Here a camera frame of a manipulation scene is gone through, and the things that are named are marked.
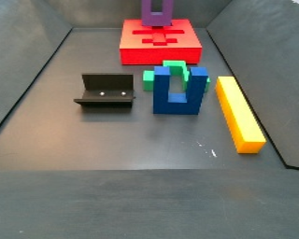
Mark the blue U-shaped block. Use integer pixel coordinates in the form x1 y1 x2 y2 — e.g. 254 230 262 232
154 66 208 115

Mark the green U-shaped block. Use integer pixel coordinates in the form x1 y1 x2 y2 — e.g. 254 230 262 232
142 60 211 91

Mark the purple U-shaped block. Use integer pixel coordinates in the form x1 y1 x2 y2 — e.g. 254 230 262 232
140 0 174 26

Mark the black angle bracket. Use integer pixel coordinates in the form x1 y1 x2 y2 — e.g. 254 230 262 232
73 73 135 105

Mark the red board with cutouts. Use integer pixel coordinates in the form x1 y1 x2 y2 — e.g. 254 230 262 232
120 19 203 64

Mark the yellow long rectangular block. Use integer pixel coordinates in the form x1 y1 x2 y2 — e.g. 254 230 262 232
215 77 267 154

